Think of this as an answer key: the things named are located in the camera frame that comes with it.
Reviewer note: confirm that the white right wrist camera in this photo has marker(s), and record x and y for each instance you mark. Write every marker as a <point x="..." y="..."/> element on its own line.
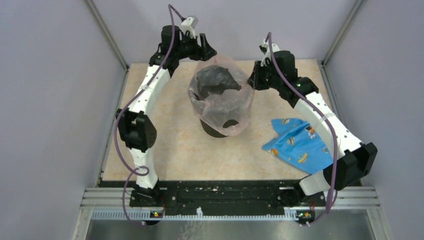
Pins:
<point x="265" y="49"/>

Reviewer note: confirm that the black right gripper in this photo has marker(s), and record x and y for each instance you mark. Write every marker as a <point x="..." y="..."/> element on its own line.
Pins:
<point x="253" y="81"/>

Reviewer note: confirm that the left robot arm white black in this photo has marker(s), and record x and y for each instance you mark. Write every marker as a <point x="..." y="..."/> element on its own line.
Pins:
<point x="133" y="124"/>

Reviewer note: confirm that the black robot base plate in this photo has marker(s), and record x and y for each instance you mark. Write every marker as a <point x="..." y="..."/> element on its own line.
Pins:
<point x="244" y="198"/>

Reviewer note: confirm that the blue cartoon printed bag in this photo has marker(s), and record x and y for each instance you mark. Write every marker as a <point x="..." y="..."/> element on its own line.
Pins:
<point x="298" y="144"/>

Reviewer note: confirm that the translucent pink trash bag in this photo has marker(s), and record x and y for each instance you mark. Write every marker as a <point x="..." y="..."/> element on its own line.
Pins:
<point x="219" y="91"/>

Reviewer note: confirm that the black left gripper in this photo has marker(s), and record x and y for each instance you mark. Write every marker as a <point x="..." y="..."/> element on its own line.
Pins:
<point x="203" y="52"/>

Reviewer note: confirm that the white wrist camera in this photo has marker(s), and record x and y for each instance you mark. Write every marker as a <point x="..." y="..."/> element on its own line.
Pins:
<point x="188" y="26"/>
<point x="265" y="49"/>

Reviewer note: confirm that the black plastic trash bin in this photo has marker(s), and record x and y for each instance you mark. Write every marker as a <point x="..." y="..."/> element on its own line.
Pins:
<point x="214" y="133"/>

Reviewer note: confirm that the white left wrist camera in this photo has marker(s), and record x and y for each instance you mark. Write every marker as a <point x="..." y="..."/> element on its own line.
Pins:
<point x="188" y="26"/>

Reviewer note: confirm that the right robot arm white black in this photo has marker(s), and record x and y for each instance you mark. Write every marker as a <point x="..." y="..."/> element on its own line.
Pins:
<point x="352" y="159"/>

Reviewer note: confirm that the white slotted cable duct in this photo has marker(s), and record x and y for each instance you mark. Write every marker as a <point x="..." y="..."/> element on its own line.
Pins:
<point x="150" y="215"/>

